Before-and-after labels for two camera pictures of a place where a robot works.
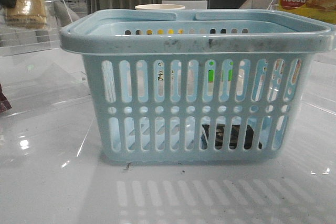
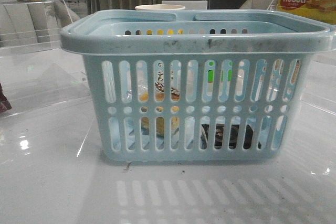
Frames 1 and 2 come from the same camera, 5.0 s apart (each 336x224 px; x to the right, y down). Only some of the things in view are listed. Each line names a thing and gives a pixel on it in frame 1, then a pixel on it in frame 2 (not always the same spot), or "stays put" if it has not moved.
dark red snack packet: (4, 105) stays put
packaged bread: (29, 12) -> (143, 91)
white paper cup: (159, 7) stays put
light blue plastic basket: (190, 86) stays put
